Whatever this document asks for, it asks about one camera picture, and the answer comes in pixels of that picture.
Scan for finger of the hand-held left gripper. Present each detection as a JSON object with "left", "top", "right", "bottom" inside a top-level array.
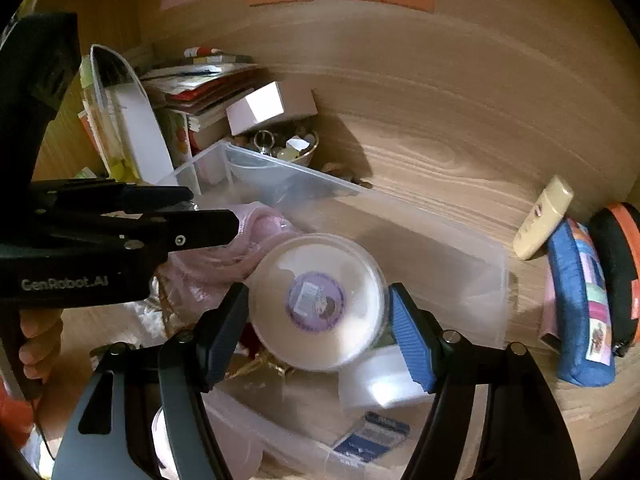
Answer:
[
  {"left": 29, "top": 209, "right": 240, "bottom": 253},
  {"left": 29, "top": 178, "right": 195, "bottom": 217}
]

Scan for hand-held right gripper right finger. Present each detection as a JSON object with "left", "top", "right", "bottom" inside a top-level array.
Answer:
[{"left": 387, "top": 282, "right": 584, "bottom": 480}]

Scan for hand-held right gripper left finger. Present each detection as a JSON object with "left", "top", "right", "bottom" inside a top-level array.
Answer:
[{"left": 50, "top": 282, "right": 251, "bottom": 480}]

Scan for pink braided rope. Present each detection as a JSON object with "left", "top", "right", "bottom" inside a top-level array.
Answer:
[{"left": 167, "top": 201, "right": 302, "bottom": 322}]

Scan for white round container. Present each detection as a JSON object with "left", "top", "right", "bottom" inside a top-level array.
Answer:
[{"left": 337, "top": 344, "right": 437, "bottom": 412}]

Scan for clear plastic storage box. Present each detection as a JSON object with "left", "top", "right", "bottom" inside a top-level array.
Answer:
[{"left": 154, "top": 139, "right": 511, "bottom": 480}]

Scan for beige jar with purple label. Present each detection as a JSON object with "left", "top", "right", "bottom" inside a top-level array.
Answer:
[{"left": 247, "top": 232, "right": 390, "bottom": 374}]

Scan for dark blue packet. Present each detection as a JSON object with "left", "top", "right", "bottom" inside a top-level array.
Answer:
[{"left": 332, "top": 409, "right": 411, "bottom": 459}]

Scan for person's left hand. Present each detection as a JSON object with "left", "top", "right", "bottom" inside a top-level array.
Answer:
[{"left": 18, "top": 309, "right": 64, "bottom": 387}]

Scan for white curved paper holder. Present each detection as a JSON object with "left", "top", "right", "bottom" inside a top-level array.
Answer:
[{"left": 89, "top": 43, "right": 176, "bottom": 186}]

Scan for small bowl of trinkets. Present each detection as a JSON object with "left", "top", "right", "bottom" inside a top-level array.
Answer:
[{"left": 244, "top": 128, "right": 320, "bottom": 167}]

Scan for stack of books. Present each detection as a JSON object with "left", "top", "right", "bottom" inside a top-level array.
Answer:
[{"left": 139, "top": 47, "right": 262, "bottom": 154}]

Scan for small pink white box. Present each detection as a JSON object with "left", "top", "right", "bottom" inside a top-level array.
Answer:
[{"left": 225, "top": 81, "right": 319, "bottom": 136}]

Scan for blue pencil case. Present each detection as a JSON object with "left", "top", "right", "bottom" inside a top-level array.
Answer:
[{"left": 545, "top": 218, "right": 614, "bottom": 387}]

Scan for beige tube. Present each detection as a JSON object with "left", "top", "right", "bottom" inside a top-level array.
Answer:
[{"left": 513, "top": 174, "right": 575, "bottom": 261}]

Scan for black case with orange zip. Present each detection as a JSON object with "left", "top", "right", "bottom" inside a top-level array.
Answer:
[{"left": 588, "top": 202, "right": 640, "bottom": 359}]

